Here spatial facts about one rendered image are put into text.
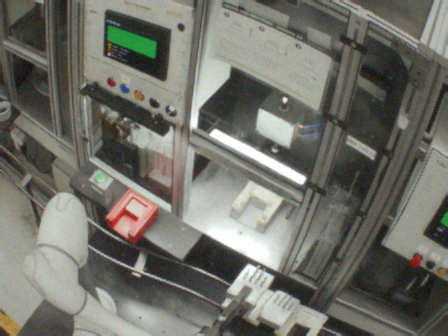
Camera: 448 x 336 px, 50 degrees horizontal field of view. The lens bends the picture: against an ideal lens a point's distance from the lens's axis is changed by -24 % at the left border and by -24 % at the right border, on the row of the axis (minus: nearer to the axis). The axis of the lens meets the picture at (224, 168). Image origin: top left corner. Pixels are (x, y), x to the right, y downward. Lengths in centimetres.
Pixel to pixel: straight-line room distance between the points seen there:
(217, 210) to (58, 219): 90
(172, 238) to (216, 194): 24
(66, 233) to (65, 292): 16
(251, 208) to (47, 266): 106
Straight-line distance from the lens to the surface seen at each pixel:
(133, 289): 219
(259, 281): 181
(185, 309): 216
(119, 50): 164
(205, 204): 213
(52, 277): 130
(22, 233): 320
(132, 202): 207
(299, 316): 199
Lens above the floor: 265
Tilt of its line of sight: 52 degrees down
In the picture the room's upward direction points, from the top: 8 degrees clockwise
